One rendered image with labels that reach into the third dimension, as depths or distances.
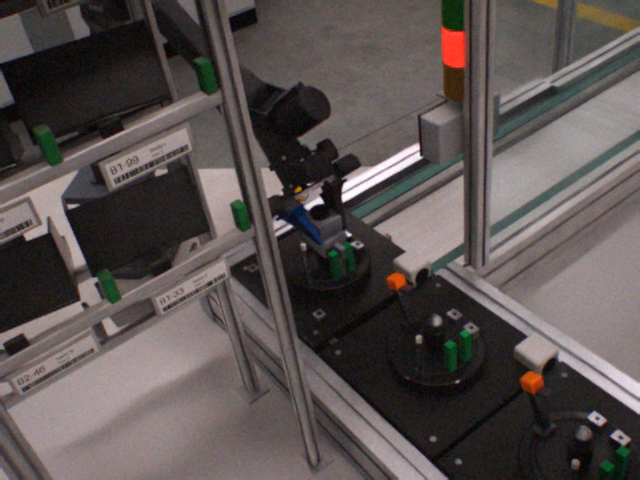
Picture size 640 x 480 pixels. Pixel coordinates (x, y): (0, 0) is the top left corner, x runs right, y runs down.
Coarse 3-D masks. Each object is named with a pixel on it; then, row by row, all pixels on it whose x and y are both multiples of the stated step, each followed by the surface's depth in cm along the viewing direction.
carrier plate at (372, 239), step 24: (288, 240) 128; (360, 240) 125; (384, 240) 125; (240, 264) 124; (384, 264) 120; (264, 288) 119; (288, 288) 118; (360, 288) 116; (384, 288) 116; (312, 312) 114; (336, 312) 113; (360, 312) 112; (312, 336) 110; (336, 336) 111
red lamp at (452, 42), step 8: (448, 32) 95; (456, 32) 94; (448, 40) 95; (456, 40) 95; (448, 48) 96; (456, 48) 95; (448, 56) 97; (456, 56) 96; (448, 64) 98; (456, 64) 97
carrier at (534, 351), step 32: (448, 288) 114; (384, 320) 110; (416, 320) 106; (448, 320) 106; (480, 320) 108; (320, 352) 107; (352, 352) 106; (384, 352) 106; (416, 352) 102; (448, 352) 96; (480, 352) 101; (512, 352) 103; (544, 352) 99; (352, 384) 102; (384, 384) 101; (416, 384) 99; (448, 384) 98; (480, 384) 99; (512, 384) 99; (384, 416) 98; (416, 416) 97; (448, 416) 96; (480, 416) 95; (416, 448) 94; (448, 448) 93
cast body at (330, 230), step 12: (324, 204) 113; (312, 216) 112; (324, 216) 112; (336, 216) 113; (324, 228) 112; (336, 228) 113; (312, 240) 115; (324, 240) 113; (336, 240) 114; (324, 252) 114; (336, 252) 114
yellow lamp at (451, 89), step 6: (444, 66) 99; (450, 66) 98; (444, 72) 99; (450, 72) 98; (456, 72) 98; (462, 72) 97; (444, 78) 100; (450, 78) 99; (456, 78) 98; (462, 78) 98; (444, 84) 101; (450, 84) 99; (456, 84) 99; (462, 84) 99; (444, 90) 101; (450, 90) 100; (456, 90) 99; (462, 90) 99; (450, 96) 101; (456, 96) 100; (462, 96) 100
